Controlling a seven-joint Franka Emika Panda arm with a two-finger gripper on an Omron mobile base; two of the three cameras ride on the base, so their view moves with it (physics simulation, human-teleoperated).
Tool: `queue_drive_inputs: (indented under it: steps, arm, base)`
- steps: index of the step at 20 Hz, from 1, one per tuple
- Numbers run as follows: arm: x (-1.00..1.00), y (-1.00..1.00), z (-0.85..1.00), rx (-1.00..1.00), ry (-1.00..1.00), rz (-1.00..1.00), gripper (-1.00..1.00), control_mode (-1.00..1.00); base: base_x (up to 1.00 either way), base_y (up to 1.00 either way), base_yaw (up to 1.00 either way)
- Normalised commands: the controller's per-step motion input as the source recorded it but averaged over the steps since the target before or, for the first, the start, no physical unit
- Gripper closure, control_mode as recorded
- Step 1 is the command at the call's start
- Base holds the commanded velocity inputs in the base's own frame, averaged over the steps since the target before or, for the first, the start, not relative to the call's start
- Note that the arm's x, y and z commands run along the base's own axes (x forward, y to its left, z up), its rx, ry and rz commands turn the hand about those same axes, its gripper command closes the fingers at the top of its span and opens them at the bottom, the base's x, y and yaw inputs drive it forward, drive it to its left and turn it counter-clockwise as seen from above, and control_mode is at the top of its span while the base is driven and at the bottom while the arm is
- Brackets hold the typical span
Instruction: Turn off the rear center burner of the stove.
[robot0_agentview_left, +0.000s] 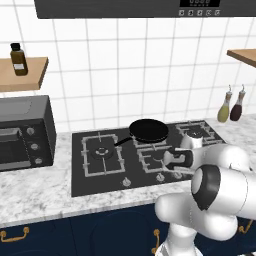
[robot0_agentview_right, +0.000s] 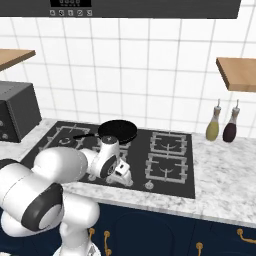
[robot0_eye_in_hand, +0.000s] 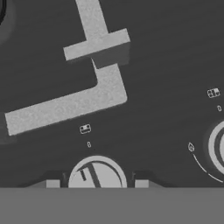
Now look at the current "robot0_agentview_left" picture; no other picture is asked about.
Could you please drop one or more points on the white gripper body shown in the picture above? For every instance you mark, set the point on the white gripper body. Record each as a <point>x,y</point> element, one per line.
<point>190,141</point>

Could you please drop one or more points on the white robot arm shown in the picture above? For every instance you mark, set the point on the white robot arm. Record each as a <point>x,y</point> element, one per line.
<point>220,193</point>

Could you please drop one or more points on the silver hob knob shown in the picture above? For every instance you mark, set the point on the silver hob knob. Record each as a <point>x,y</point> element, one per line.
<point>177,175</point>
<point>126,182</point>
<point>160,177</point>

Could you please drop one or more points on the black frying pan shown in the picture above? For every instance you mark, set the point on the black frying pan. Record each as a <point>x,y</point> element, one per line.
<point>148,130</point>

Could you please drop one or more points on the yellow oil bottle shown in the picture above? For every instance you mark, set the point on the yellow oil bottle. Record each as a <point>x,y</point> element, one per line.
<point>223,111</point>

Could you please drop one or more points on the dark red vinegar bottle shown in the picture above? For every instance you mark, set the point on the dark red vinegar bottle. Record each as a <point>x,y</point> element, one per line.
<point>236,110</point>

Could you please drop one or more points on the black gas hob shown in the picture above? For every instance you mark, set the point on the black gas hob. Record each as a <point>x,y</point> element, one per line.
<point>100,176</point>

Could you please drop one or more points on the dark blue cupboard door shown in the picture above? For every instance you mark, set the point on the dark blue cupboard door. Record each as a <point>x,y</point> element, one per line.
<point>246,245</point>
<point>43,240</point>
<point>116,233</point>

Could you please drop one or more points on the grey toaster oven knob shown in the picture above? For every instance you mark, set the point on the grey toaster oven knob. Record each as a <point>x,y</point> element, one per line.
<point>34,146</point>
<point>30,131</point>
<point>38,161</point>

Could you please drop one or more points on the dark grey range hood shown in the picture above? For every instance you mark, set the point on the dark grey range hood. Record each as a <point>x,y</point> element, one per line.
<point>110,8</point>

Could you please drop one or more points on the black toaster oven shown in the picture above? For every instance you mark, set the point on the black toaster oven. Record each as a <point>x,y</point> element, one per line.
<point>23,133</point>

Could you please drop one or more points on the brown glass bottle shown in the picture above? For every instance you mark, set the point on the brown glass bottle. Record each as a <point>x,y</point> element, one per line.
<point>19,61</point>

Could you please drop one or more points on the wooden wall shelf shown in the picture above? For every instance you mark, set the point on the wooden wall shelf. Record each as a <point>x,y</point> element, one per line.
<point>30,75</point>
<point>245,56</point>

